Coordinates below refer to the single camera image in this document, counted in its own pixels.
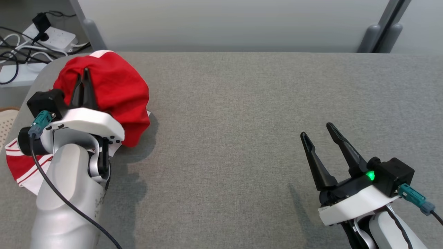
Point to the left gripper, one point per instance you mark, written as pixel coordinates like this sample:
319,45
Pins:
93,121

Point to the red garment white band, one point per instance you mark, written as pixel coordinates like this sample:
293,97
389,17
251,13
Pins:
110,86

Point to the black plug adapter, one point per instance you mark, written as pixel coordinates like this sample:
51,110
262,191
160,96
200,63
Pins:
41,21

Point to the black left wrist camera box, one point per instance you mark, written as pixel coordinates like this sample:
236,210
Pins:
46,102

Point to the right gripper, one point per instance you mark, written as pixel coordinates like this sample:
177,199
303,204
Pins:
353,204

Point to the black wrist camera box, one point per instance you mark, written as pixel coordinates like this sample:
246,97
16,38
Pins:
394,174
46,102

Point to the grey partition post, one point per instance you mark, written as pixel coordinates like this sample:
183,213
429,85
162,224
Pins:
379,36
92,33

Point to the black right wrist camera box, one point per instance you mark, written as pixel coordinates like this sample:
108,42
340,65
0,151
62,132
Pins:
394,174

